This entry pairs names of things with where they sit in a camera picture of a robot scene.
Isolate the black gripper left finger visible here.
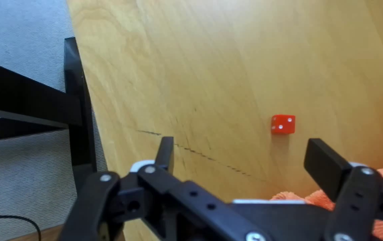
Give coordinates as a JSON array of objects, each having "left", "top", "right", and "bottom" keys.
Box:
[{"left": 56, "top": 135, "right": 269, "bottom": 241}]

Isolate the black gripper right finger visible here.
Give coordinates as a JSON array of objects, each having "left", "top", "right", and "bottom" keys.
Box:
[{"left": 303, "top": 137, "right": 383, "bottom": 241}]

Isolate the red die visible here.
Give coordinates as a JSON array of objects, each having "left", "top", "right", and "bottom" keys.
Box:
[{"left": 269, "top": 114, "right": 298, "bottom": 137}]

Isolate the orange cloth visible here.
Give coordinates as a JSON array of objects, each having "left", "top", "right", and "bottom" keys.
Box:
[{"left": 269, "top": 165, "right": 383, "bottom": 241}]

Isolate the black furniture stand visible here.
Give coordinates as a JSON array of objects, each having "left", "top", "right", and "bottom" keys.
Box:
[{"left": 0, "top": 27, "right": 109, "bottom": 190}]

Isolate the thin black floor cable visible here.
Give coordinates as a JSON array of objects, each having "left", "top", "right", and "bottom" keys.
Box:
[{"left": 0, "top": 214, "right": 44, "bottom": 241}]

